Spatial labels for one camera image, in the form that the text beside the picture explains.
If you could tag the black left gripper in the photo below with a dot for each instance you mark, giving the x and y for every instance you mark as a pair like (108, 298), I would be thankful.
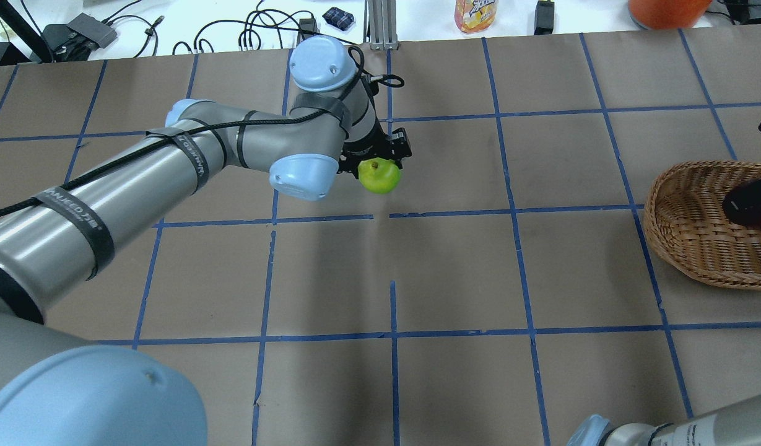
(360, 150)

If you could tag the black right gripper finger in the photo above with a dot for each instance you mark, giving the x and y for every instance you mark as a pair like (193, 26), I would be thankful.
(739, 204)

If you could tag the green apple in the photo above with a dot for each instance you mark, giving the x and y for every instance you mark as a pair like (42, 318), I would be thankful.
(379, 176)

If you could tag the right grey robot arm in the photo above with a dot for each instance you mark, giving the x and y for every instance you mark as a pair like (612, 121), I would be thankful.
(735, 424)

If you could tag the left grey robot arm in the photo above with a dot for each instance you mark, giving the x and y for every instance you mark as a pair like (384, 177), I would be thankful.
(58, 388)

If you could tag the wicker basket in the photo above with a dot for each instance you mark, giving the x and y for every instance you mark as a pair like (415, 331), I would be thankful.
(684, 223)

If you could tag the dark blue small pouch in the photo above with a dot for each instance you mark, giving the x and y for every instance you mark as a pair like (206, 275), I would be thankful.
(339, 18)

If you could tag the orange drink bottle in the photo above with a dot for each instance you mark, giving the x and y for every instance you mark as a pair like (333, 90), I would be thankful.
(474, 16)

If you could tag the black power adapter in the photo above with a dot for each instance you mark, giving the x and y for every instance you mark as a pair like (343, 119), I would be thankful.
(544, 22)

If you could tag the orange round object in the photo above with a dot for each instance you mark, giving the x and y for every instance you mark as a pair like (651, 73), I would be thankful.
(667, 14)

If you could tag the grey usb hub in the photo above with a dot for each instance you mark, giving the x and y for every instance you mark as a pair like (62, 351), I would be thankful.
(93, 30)

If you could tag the black monitor stand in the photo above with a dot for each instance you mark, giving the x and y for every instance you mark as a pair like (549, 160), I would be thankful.
(53, 43)

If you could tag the aluminium frame post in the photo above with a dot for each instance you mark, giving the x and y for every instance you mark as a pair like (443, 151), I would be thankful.
(381, 25)

